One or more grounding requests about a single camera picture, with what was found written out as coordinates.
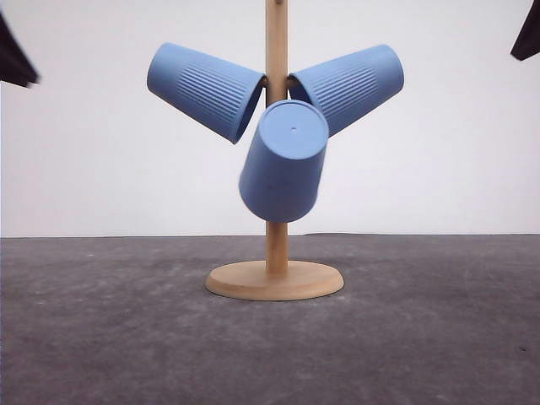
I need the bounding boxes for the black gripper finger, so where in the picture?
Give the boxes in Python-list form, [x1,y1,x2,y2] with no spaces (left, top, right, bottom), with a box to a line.
[0,10,41,88]
[510,0,540,61]

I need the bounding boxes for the blue ribbed cup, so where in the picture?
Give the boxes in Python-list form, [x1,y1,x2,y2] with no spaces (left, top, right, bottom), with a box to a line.
[239,100,329,222]
[288,45,405,137]
[147,42,265,144]

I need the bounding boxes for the wooden cup tree stand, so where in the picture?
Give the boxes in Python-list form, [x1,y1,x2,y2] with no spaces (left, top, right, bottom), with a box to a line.
[205,0,344,301]

